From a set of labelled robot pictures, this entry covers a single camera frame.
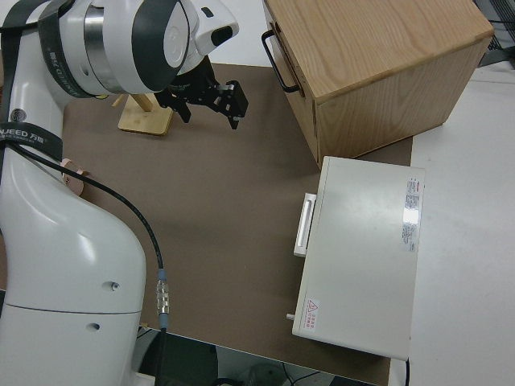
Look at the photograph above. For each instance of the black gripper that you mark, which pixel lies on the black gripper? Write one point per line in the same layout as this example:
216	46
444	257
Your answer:
193	86

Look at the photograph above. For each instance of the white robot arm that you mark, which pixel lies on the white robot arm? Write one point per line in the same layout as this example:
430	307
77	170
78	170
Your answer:
60	241

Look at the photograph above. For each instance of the wooden mug tree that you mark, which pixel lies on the wooden mug tree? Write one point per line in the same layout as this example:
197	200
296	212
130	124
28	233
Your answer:
141	120

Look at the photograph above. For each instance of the brown table mat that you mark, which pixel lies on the brown table mat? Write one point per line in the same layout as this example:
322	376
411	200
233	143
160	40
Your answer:
225	201

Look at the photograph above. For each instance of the wooden cabinet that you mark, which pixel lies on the wooden cabinet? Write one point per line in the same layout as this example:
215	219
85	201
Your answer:
382	60

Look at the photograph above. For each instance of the cream toaster oven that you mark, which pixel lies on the cream toaster oven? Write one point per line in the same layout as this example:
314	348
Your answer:
362	261

